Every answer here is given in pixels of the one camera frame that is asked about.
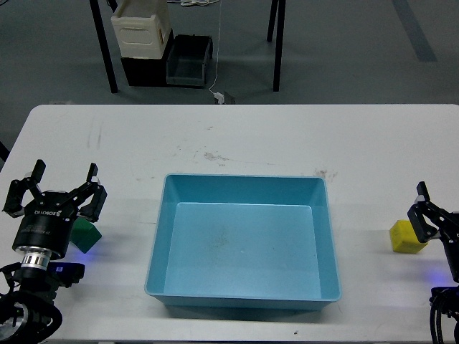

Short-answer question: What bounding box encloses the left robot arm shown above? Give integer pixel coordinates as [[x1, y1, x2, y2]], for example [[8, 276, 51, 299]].
[[1, 160, 107, 343]]

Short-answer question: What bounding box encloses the black table leg left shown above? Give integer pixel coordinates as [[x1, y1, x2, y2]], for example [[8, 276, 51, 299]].
[[89, 0, 118, 94]]

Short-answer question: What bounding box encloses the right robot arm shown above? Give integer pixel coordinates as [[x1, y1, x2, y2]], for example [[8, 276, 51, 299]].
[[407, 181, 458, 343]]

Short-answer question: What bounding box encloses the black table leg right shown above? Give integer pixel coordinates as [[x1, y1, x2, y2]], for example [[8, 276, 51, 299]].
[[266, 0, 286, 92]]

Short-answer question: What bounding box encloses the white cable with plug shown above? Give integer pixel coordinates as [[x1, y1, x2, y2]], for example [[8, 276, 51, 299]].
[[168, 0, 226, 105]]

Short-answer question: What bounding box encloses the black box under crate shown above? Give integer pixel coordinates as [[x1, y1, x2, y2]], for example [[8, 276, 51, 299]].
[[120, 31, 174, 87]]

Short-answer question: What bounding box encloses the yellow block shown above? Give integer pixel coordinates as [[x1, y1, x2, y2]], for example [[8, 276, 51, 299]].
[[389, 220, 427, 254]]

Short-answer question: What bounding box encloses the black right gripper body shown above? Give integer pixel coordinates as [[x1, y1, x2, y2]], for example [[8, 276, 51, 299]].
[[439, 213, 458, 283]]

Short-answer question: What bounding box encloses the black table leg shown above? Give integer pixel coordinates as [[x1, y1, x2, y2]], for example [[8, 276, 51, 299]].
[[266, 0, 286, 92], [89, 0, 118, 94]]

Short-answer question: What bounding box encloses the cream plastic crate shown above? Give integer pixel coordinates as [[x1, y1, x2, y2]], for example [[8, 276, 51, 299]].
[[111, 0, 171, 59]]

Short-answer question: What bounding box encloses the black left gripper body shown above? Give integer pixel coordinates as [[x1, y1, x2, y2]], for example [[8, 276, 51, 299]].
[[12, 191, 78, 259]]

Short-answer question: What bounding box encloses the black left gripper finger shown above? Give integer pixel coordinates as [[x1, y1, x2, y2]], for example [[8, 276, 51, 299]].
[[3, 159, 46, 217], [70, 163, 108, 223]]

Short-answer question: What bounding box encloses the green block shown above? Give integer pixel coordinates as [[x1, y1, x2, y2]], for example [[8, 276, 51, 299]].
[[70, 217, 102, 254]]

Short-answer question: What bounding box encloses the dark grey storage bin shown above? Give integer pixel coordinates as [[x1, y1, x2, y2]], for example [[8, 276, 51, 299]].
[[166, 34, 213, 87]]

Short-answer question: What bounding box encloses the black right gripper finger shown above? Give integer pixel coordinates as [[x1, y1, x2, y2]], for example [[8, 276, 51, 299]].
[[407, 181, 454, 243]]

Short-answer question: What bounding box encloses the blue plastic tray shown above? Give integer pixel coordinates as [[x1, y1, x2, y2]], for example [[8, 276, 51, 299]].
[[144, 174, 342, 311]]

